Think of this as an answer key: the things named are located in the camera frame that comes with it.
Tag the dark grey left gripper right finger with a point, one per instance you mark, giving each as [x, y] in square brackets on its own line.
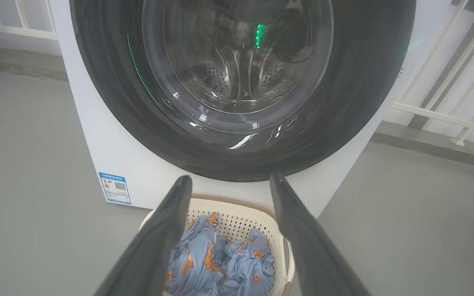
[306, 250]

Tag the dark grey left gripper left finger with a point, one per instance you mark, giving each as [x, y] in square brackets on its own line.
[158, 246]

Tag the blue garment with orange print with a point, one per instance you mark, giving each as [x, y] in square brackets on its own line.
[197, 255]
[249, 263]

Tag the black round glass washer door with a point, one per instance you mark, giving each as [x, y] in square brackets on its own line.
[343, 102]

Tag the cream perforated laundry basket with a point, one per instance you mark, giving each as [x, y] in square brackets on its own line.
[241, 218]

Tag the white front-load washing machine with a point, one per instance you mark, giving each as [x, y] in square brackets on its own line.
[109, 135]

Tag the blue energy label sticker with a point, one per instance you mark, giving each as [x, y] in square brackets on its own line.
[114, 188]

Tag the white metal railing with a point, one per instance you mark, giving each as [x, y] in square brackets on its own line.
[434, 111]
[15, 31]

